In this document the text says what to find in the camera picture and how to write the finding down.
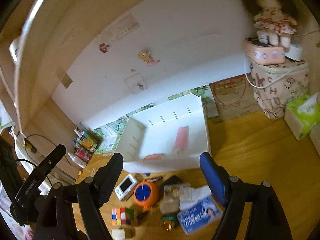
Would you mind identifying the yellow pony wall sticker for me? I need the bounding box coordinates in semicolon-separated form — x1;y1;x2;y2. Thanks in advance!
138;51;160;67

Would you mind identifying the small cream cardboard box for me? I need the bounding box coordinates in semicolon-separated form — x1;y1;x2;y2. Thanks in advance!
111;226;136;240

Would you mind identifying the patterned canvas bag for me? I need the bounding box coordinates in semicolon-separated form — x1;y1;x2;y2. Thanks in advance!
249;59;309;120

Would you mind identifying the white handheld game console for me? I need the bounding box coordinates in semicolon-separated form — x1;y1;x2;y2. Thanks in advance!
114;174;138;201

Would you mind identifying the brown cartoon cardboard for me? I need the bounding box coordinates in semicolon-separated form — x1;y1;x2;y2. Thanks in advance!
210;74;261;122

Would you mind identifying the pink framed wall sticker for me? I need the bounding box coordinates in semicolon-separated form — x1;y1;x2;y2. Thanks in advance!
124;73;149;94

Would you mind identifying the red wall sticker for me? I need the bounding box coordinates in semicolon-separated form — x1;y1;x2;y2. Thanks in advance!
99;43;110;53

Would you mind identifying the white dropper bottle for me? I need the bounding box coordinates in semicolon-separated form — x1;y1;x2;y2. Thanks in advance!
67;152;87;168

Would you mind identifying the pink ribbed tube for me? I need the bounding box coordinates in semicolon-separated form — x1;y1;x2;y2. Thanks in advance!
172;126;189;154

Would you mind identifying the clear plastic box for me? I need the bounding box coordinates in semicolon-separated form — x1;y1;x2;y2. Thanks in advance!
163;183;193;203

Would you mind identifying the green bottle gold cap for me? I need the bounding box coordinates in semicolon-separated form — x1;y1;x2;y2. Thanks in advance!
159;213;179;232

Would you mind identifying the white plastic storage bin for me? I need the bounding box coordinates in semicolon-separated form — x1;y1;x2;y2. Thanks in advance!
116;94;210;173

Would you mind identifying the multicolour rubiks cube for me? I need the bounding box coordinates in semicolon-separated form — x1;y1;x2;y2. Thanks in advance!
111;207;139;226

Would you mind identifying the green tissue pack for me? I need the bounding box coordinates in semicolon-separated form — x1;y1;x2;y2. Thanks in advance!
284;92;319;140

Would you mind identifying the red tube pack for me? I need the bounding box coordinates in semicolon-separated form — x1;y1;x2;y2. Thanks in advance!
74;147;92;163

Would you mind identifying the rag doll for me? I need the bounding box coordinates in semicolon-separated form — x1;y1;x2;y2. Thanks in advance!
242;0;297;49

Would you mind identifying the blue white card box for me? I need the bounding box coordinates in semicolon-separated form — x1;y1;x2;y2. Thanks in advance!
177;196;223;235

